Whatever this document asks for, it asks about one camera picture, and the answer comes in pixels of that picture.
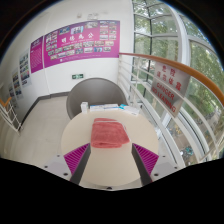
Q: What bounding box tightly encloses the white stair railing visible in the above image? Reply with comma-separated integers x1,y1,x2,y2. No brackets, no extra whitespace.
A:
0,96,23,134

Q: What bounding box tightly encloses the grey round-back chair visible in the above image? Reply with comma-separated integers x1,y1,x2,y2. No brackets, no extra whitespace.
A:
65,77,128,120

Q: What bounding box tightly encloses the large magenta wall poster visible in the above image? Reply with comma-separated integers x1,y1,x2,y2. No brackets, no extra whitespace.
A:
43,19,121,69

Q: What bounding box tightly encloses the small white carton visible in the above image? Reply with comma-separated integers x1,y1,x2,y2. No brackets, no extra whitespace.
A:
80,101,90,114

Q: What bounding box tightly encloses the narrow magenta wall poster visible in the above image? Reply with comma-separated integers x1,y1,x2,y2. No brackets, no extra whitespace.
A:
29,35,45,74

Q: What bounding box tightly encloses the red-lettered warning sign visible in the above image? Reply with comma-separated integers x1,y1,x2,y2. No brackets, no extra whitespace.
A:
150,60,192,118

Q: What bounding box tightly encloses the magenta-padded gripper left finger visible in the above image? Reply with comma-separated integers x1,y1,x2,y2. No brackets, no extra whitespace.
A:
43,143,92,186

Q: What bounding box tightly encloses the flat white teal box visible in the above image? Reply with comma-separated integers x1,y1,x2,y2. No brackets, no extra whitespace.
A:
118,103,141,117

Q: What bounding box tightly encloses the flat white blue box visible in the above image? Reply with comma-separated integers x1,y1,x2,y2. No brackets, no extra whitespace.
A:
103,103,120,111
89,104,106,113

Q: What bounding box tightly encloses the row of white wall posters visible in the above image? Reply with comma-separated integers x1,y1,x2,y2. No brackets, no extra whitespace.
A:
7,49,33,101

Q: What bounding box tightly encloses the pink towel with grey trim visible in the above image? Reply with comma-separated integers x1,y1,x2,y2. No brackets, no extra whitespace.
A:
90,117,131,149

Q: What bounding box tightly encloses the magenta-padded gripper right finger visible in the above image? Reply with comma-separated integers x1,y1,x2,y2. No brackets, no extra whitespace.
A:
131,143,181,187

